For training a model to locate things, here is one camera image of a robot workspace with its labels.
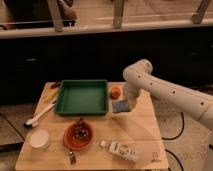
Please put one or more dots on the blue sponge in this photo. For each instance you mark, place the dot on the blue sponge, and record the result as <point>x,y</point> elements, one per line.
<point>120,106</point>

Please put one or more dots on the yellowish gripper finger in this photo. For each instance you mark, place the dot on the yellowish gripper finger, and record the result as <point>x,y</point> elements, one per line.
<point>131,104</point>

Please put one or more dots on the orange bowl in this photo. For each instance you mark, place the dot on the orange bowl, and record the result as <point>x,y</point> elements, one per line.
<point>72,143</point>

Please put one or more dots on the dark grapes in bowl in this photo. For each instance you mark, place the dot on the dark grapes in bowl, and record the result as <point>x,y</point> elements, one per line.
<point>80,132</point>

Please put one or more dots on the white plastic bottle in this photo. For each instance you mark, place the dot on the white plastic bottle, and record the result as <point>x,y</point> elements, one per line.
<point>118,149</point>

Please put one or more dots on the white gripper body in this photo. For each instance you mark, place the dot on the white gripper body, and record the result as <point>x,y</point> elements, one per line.
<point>130,92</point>

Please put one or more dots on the orange fruit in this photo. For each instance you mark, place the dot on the orange fruit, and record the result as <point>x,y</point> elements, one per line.
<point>115,92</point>

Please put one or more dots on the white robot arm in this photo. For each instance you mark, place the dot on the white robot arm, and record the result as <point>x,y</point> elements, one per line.
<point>138,76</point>

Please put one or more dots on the green plastic tray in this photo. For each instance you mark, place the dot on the green plastic tray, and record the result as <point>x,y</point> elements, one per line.
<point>82,98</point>

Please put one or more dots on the white round lid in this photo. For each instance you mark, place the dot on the white round lid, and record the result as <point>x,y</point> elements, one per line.
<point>40,139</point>

